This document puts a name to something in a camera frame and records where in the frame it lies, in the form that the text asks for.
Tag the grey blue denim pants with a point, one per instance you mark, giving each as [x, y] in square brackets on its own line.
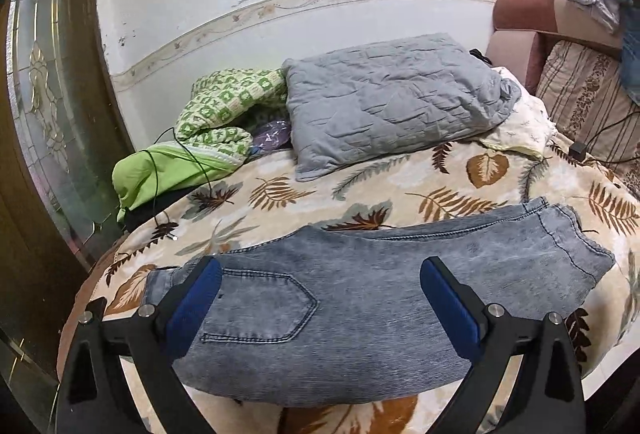
[321, 317]

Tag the grey quilted pillow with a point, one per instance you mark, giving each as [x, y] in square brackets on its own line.
[368, 101]

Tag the beige leaf pattern bedspread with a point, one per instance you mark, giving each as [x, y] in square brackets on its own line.
[263, 201]

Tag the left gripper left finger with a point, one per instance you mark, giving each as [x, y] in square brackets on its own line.
[94, 396]

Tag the black power adapter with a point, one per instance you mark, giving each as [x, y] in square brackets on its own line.
[577, 151]

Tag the green patterned quilt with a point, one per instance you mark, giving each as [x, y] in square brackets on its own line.
[208, 142]

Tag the striped brown pillow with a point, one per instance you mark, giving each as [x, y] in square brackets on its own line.
[581, 90]

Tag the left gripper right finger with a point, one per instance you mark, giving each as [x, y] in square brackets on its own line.
[547, 394]

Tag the wooden door with glass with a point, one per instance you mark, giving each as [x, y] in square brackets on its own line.
[60, 138]

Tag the purple patterned cloth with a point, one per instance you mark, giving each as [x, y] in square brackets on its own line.
[270, 137]

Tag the white fuzzy blanket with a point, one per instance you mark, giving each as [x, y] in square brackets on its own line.
[527, 130]

